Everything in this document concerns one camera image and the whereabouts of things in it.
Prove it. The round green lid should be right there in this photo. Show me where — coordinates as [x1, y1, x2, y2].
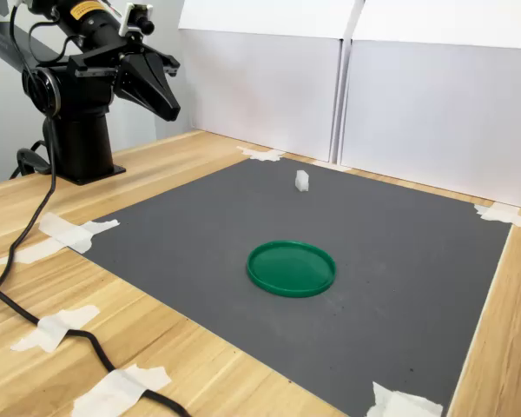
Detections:
[246, 240, 338, 300]

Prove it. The white partition board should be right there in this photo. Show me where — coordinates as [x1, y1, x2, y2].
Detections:
[338, 0, 521, 213]
[176, 0, 357, 164]

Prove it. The dark grey mat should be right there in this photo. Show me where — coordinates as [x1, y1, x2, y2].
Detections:
[69, 156, 514, 417]

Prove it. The white camera box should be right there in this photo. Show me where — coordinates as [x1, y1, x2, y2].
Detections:
[117, 2, 155, 38]

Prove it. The thick black cable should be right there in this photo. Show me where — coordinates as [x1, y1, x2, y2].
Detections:
[0, 3, 193, 417]

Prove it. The white masking tape patch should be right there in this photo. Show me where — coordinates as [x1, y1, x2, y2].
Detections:
[236, 146, 287, 163]
[10, 304, 101, 354]
[71, 363, 173, 417]
[0, 211, 121, 268]
[364, 381, 444, 417]
[473, 202, 521, 231]

